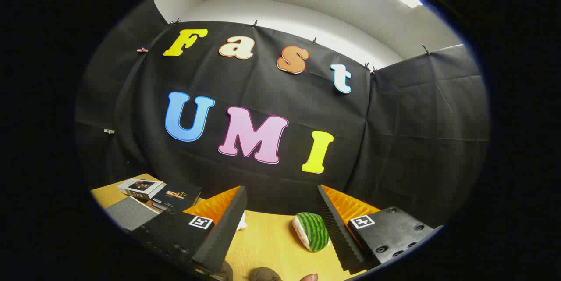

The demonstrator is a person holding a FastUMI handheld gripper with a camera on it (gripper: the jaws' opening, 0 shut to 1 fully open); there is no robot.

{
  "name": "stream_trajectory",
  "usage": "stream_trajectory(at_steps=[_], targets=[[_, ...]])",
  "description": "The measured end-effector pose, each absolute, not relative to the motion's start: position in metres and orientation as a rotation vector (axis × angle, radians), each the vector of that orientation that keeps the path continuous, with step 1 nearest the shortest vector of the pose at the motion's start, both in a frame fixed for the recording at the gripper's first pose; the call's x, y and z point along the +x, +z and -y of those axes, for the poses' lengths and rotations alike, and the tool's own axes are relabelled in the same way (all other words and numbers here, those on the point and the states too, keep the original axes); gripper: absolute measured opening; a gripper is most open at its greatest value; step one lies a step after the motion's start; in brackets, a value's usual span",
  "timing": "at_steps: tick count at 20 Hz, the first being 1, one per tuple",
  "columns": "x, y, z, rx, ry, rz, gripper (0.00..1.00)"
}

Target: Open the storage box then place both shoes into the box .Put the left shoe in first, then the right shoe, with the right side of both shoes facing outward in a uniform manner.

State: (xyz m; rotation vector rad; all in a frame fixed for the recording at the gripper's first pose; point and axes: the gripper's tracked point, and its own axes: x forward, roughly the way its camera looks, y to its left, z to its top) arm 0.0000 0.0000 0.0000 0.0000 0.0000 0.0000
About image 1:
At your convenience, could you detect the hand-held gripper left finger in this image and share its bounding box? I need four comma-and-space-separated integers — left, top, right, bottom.
130, 185, 248, 275

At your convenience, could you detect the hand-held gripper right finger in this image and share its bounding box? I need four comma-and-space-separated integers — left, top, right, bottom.
316, 184, 444, 273

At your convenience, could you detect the grey fabric storage box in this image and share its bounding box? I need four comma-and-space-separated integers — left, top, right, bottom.
105, 196, 160, 231

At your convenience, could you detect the watermelon slice plush toy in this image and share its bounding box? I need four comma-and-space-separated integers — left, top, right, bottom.
292, 212, 331, 253

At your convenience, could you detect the dark blue book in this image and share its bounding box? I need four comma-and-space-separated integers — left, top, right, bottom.
151, 183, 202, 211

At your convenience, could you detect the white book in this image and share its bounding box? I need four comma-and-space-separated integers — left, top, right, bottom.
117, 178, 165, 199

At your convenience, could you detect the black backdrop cloth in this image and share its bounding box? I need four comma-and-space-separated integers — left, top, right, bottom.
75, 0, 490, 229

